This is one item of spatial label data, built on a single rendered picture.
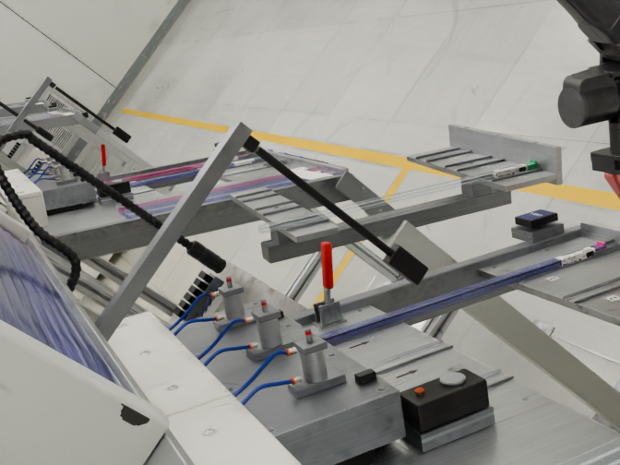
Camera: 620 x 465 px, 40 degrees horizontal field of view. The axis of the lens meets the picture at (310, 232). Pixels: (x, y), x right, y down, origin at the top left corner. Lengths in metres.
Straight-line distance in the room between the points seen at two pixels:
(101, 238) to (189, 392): 1.04
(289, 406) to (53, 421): 0.37
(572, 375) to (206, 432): 1.20
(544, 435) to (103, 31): 7.95
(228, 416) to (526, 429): 0.27
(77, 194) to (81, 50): 6.44
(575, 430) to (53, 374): 0.51
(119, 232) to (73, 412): 1.39
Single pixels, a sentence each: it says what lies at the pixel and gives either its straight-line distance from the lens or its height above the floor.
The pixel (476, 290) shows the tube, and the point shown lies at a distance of 1.14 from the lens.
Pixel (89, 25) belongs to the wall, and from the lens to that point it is 8.54.
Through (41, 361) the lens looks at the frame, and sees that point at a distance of 0.43.
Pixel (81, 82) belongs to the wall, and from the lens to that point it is 8.51.
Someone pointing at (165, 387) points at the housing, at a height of 1.26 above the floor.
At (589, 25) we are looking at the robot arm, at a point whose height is 0.98.
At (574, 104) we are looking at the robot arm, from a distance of 1.20.
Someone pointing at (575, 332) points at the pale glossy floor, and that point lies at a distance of 2.30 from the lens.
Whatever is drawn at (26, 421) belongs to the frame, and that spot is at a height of 1.45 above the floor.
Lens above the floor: 1.58
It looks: 26 degrees down
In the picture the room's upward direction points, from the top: 53 degrees counter-clockwise
